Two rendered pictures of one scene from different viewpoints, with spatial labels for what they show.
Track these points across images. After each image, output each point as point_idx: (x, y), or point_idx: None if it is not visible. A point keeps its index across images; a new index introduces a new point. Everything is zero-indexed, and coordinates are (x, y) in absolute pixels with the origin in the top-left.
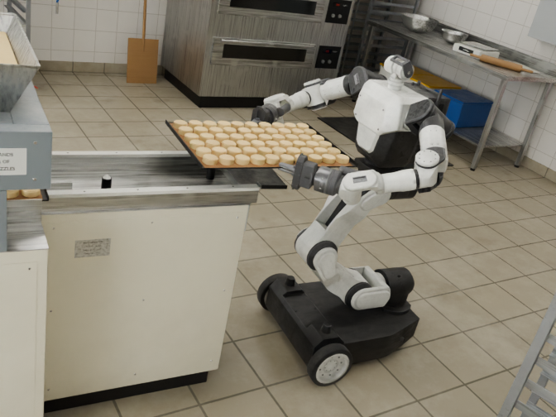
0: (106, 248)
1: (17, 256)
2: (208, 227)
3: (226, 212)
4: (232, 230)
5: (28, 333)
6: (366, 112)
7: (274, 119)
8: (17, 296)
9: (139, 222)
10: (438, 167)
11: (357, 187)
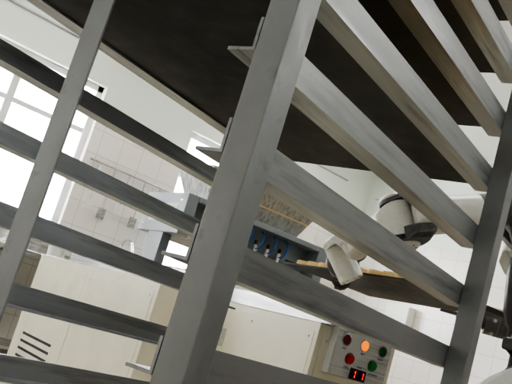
0: (222, 338)
1: (150, 283)
2: (284, 340)
3: (302, 326)
4: (302, 351)
5: (130, 354)
6: None
7: (488, 318)
8: (139, 317)
9: (244, 318)
10: (414, 216)
11: (325, 241)
